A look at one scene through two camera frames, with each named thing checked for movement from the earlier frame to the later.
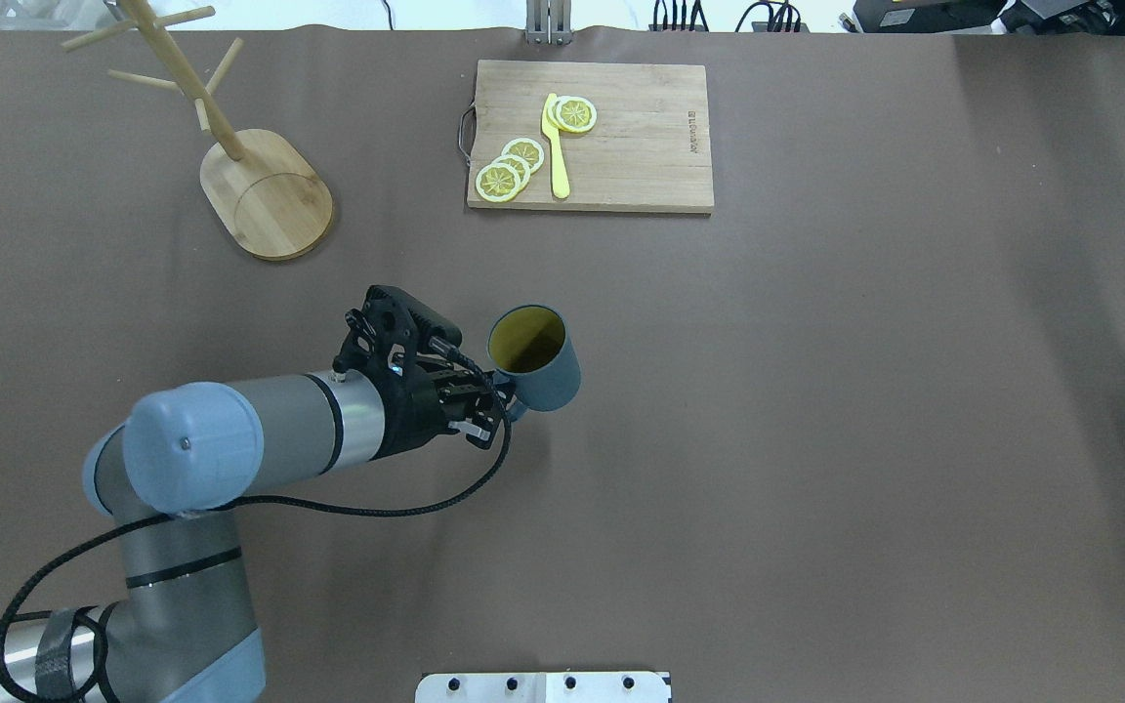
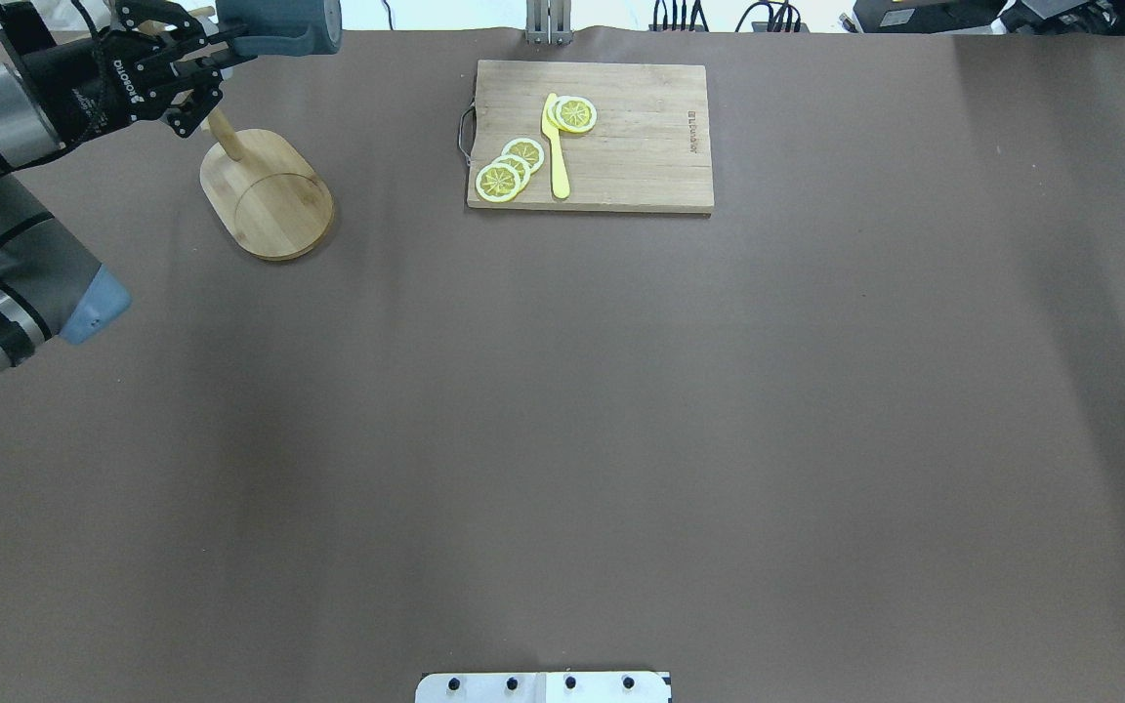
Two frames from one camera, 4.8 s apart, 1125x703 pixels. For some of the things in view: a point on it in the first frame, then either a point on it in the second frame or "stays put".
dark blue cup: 531,347 → 283,27
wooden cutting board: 648,150 stays put
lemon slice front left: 575,114 stays put
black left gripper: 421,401 → 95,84
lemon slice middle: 517,162 stays put
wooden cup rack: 265,195 stays put
